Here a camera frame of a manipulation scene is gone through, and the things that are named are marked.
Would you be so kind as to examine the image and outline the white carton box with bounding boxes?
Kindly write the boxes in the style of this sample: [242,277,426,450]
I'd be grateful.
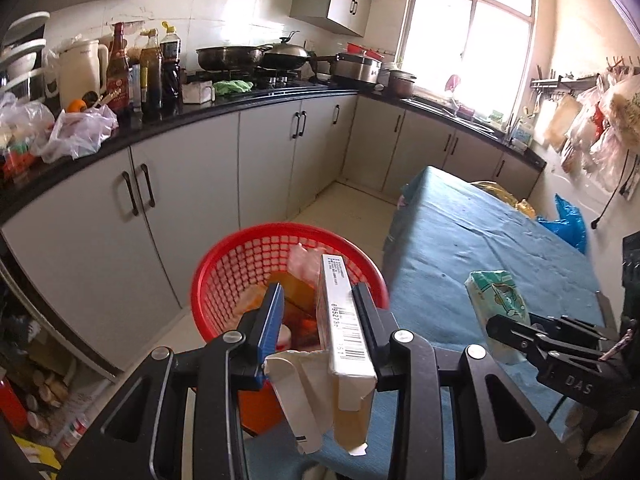
[316,255,378,456]

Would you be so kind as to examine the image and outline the green white tissue pack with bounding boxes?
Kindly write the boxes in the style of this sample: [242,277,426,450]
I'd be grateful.
[464,270,530,365]

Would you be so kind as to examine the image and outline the white cardboard box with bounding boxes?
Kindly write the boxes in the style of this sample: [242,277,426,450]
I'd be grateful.
[264,350,333,454]

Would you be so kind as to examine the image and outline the clear plastic bag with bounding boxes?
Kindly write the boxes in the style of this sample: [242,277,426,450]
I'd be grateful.
[286,244,324,288]

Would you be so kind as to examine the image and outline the kitchen base cabinets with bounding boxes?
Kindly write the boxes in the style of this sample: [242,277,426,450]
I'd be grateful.
[1,87,544,377]

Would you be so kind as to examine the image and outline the right gloved hand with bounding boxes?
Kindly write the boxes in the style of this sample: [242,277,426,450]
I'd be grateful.
[561,403,639,476]

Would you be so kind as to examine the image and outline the black phone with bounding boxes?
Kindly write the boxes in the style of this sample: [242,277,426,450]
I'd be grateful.
[596,290,617,330]

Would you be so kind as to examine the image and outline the red plastic mesh basket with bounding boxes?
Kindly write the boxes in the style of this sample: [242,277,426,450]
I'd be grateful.
[188,221,391,436]

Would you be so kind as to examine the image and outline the blue table cloth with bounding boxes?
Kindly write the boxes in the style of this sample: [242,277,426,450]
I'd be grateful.
[244,164,609,480]

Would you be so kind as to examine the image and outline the blue plastic bag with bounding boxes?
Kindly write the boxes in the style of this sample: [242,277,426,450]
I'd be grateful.
[537,194,588,255]

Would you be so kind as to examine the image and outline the yellow plastic bag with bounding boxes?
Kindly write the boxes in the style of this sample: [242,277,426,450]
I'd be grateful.
[473,181,537,220]

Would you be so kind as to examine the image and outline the hanging plastic bags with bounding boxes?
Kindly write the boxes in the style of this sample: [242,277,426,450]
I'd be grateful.
[532,62,639,200]

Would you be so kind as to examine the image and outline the green cloth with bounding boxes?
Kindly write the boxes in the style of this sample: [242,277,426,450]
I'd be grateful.
[212,79,254,96]

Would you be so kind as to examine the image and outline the small white box on counter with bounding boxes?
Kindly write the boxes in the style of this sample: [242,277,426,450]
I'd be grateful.
[181,81,215,105]

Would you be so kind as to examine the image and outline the silver rice cooker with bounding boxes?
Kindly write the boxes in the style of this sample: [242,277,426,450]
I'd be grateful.
[317,42,383,87]

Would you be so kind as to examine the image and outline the sauce bottles group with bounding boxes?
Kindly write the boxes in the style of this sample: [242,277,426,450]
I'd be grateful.
[105,22,182,122]

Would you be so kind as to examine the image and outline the dark frying pan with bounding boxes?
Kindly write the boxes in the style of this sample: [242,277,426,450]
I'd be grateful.
[196,47,264,72]

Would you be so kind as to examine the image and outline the white plastic bags on counter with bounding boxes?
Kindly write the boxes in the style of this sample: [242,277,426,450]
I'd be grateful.
[1,92,118,182]

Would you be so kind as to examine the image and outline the white electric kettle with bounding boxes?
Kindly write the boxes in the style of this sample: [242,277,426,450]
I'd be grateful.
[56,39,110,108]

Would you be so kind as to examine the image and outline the black power cable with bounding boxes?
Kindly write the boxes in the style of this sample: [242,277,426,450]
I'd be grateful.
[589,148,632,231]

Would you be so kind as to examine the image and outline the black wok with handle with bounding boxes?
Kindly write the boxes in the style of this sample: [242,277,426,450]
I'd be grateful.
[258,30,310,70]

